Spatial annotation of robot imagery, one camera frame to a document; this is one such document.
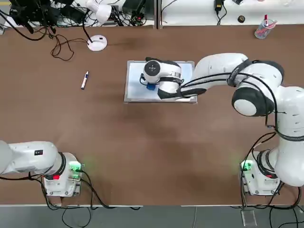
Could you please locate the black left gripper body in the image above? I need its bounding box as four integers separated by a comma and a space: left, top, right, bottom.
23, 4, 58, 27

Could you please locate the white and blue whiteboard marker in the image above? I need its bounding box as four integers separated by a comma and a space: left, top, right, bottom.
80, 70, 90, 90

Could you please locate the silver framed whiteboard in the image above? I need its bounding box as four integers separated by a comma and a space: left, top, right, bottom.
123, 60, 199, 104

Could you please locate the white desk lamp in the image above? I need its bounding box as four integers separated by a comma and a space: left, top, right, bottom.
85, 0, 113, 52

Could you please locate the small red-lit circuit board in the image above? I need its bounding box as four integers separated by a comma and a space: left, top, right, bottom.
132, 14, 146, 26

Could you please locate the clear plastic pen cup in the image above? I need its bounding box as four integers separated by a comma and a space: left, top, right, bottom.
254, 20, 278, 39

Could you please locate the grey floor socket plate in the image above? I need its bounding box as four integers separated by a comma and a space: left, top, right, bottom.
241, 210, 257, 226

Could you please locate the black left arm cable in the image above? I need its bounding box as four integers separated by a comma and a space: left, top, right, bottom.
0, 9, 49, 40

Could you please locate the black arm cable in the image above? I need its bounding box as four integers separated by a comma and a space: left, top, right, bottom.
0, 9, 49, 40
179, 59, 289, 133

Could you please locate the black lamp cable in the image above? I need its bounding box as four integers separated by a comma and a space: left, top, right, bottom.
51, 34, 90, 63

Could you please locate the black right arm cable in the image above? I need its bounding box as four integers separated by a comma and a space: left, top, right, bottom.
179, 59, 289, 133

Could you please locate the aluminium frame rail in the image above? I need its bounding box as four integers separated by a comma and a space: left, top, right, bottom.
155, 0, 164, 29

